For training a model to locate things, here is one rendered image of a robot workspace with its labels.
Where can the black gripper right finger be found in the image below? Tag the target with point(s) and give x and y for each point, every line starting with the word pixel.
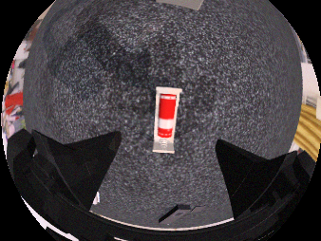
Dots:
pixel 246 175

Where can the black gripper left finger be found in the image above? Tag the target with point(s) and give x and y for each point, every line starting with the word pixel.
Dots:
pixel 82 165

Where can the beige battery holder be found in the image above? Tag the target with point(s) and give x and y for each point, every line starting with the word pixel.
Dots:
pixel 160 144

